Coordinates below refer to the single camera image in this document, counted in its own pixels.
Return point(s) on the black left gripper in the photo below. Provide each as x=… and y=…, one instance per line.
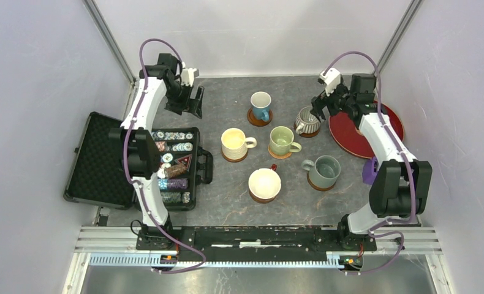
x=187, y=105

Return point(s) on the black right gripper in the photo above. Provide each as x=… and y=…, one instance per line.
x=320, y=102

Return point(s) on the grey ribbed mug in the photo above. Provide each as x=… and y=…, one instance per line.
x=306, y=117

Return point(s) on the brown wooden coaster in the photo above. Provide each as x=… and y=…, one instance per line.
x=234, y=160
x=319, y=188
x=261, y=200
x=258, y=122
x=306, y=131

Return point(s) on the cream mug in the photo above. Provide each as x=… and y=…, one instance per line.
x=234, y=143

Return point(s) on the light green mug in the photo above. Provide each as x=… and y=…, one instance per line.
x=282, y=141

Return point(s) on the blue patterned mug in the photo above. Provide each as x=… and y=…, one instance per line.
x=261, y=102

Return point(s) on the woven light brown coaster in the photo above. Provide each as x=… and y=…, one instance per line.
x=278, y=156

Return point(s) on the white red mug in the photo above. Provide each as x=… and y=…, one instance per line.
x=265, y=182

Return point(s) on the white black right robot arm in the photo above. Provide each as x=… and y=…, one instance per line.
x=400, y=189

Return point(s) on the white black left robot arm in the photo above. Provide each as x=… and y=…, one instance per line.
x=138, y=153

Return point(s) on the brown wooden coaster back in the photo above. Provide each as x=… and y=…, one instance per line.
x=258, y=122

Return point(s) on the red round tray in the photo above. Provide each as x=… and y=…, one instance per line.
x=348, y=137

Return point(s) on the black poker chip case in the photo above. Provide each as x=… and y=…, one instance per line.
x=181, y=165

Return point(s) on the black foam-lined case lid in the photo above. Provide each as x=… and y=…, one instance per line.
x=96, y=176

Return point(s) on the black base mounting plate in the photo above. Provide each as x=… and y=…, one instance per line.
x=332, y=238

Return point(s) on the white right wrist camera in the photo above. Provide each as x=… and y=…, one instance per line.
x=330, y=78

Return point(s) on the aluminium frame rail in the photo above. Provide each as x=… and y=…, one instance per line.
x=116, y=246

